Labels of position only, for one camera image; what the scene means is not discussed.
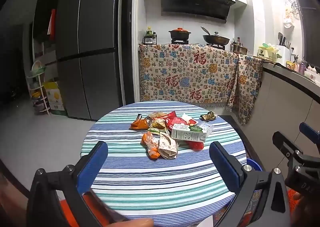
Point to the grey kitchen counter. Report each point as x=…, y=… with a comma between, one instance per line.
x=282, y=97

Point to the white tiered rack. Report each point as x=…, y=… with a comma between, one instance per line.
x=37, y=86

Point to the white red snack packet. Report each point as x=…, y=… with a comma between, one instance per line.
x=188, y=119

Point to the black wok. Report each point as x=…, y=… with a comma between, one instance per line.
x=216, y=39

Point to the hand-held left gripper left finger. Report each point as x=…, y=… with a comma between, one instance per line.
x=91, y=167

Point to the red hanging cloth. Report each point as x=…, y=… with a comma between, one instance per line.
x=52, y=24

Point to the clear plastic box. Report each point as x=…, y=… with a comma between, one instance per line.
x=208, y=127

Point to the red plastic wrapper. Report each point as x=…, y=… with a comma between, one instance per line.
x=195, y=145

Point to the red round noodle lid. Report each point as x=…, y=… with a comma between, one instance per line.
x=176, y=122

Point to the gas stove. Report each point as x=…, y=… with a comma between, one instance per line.
x=180, y=41

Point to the orange object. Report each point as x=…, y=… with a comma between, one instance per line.
x=72, y=207

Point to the person's right hand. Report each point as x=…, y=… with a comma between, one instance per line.
x=303, y=207

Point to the white dish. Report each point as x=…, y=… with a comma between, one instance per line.
x=310, y=74

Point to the orange snack bag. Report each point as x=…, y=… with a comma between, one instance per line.
x=139, y=124

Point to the narrow printed blanket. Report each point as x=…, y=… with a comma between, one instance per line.
x=246, y=86

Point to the small metal pot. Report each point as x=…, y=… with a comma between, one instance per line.
x=240, y=48

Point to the long red snack packet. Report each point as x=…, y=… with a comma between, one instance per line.
x=171, y=115

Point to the small green wrapper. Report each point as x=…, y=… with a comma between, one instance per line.
x=153, y=130

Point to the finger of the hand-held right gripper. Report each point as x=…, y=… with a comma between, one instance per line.
x=311, y=132
x=283, y=145

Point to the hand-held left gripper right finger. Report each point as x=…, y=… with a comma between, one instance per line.
x=225, y=167

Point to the green oil bottle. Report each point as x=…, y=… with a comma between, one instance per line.
x=149, y=32

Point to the dark sauce bottle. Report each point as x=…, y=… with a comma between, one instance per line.
x=238, y=40

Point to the colourful small box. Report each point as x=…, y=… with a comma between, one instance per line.
x=291, y=65

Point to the black condiment rack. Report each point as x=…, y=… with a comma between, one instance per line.
x=149, y=40

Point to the large printed blanket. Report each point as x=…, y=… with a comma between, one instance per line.
x=175, y=74

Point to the white green milk carton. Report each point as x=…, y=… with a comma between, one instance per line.
x=185, y=133

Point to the beige pastry wrapper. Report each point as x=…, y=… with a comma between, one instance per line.
x=158, y=115

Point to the yellow white snack wrapper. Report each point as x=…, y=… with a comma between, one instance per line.
x=158, y=124

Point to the yellow green containers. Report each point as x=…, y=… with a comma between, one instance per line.
x=267, y=53

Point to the grey refrigerator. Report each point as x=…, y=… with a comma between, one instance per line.
x=95, y=41

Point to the wall hook rack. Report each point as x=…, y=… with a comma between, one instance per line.
x=290, y=16

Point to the gold foil wrapper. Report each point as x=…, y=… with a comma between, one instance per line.
x=208, y=116

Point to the black range hood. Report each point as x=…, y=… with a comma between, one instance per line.
x=195, y=1

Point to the black pot with orange lid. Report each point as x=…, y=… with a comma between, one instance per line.
x=179, y=33

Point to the purple bottle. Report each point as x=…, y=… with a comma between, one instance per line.
x=303, y=66

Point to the crumpled orange wrapper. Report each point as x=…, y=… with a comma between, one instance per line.
x=153, y=153

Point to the dark shelf cabinet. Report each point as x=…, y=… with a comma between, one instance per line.
x=43, y=16

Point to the yellow white cardboard box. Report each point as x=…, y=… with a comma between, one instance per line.
x=56, y=99

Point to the beige paper wrapper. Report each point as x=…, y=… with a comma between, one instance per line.
x=166, y=147

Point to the white knife block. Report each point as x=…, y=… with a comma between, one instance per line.
x=283, y=54

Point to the striped tablecloth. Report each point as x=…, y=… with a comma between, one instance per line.
x=150, y=184

